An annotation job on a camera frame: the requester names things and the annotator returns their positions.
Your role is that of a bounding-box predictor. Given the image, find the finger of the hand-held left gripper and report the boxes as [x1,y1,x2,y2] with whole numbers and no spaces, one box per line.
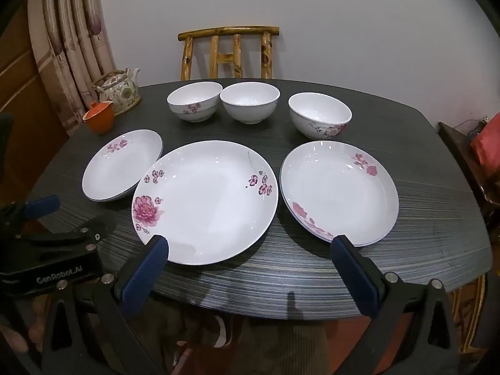
[17,217,118,251]
[8,194,62,223]

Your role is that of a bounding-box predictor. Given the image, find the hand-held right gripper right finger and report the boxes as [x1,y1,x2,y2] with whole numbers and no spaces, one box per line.
[330,234,459,375]

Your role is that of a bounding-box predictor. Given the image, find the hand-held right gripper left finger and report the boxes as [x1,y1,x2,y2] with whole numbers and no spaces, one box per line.
[41,234,169,375]

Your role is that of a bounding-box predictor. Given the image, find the small pink blossom plate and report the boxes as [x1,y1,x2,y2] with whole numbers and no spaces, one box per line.
[82,129,163,203]

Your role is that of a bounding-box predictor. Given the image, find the pink lotus print plate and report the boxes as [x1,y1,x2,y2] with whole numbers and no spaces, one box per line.
[280,141,399,248]

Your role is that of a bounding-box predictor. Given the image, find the large purple floral plate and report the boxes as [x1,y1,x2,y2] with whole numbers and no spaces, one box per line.
[132,140,279,265]

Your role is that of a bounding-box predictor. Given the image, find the white bowl pink flower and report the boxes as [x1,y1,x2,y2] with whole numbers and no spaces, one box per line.
[288,92,353,140]

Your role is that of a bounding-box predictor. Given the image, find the white bowl purple flowers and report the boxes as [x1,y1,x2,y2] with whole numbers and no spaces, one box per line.
[167,82,223,123]

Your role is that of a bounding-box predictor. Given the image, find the plain white bowl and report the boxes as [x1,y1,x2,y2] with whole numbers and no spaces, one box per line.
[220,82,281,125]

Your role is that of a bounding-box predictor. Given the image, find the orange tea cup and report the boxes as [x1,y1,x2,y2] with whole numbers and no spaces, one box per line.
[82,101,115,136]

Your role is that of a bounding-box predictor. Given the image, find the person's olive trousers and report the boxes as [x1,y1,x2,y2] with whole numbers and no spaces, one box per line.
[148,305,344,375]

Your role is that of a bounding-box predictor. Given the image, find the brown wooden cabinet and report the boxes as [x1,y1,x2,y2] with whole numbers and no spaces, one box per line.
[0,19,67,219]

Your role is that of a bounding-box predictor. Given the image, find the bamboo chair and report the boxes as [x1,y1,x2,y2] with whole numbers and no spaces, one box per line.
[177,26,280,81]
[451,273,489,356]

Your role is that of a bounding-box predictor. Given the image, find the floral ceramic teapot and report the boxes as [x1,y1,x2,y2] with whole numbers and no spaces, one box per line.
[91,68,142,116]

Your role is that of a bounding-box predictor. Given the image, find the beige patterned curtain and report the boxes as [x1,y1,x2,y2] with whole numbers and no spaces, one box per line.
[27,0,118,137]

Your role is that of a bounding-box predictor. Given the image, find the red cloth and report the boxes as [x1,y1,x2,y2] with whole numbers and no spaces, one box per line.
[470,112,500,168]

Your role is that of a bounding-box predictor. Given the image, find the tangled cables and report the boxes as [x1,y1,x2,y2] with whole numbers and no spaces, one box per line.
[464,116,490,134]

